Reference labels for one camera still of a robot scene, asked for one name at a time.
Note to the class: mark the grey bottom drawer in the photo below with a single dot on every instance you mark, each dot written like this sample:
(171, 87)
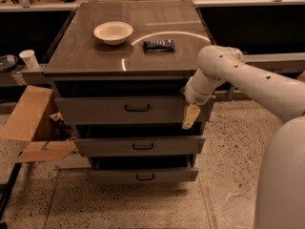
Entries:
(180, 174)

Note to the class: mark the grey drawer cabinet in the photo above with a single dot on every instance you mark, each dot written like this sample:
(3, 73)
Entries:
(103, 163)

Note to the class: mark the dark blue snack packet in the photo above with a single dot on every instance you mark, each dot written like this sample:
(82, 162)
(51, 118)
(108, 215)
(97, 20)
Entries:
(159, 46)

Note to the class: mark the grey drawer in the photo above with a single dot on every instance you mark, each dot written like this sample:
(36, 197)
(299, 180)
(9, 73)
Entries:
(180, 174)
(122, 109)
(140, 146)

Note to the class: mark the grey top drawer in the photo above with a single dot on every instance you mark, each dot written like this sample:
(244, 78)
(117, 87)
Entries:
(122, 109)

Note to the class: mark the white paper cup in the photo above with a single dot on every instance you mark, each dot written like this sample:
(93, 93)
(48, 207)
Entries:
(29, 58)

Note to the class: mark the grey middle drawer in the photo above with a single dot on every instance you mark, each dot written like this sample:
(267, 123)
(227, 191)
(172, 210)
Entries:
(140, 146)

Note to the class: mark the white bowl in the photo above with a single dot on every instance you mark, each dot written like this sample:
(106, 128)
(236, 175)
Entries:
(113, 33)

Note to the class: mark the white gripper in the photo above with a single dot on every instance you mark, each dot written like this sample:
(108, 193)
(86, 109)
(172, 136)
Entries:
(194, 96)

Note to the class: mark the brown cardboard box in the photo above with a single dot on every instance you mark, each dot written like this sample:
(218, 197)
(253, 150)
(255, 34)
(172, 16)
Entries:
(30, 121)

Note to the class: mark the dark round container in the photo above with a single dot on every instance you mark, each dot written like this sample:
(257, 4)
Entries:
(8, 63)

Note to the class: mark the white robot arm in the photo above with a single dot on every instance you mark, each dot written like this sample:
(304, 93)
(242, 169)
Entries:
(280, 200)

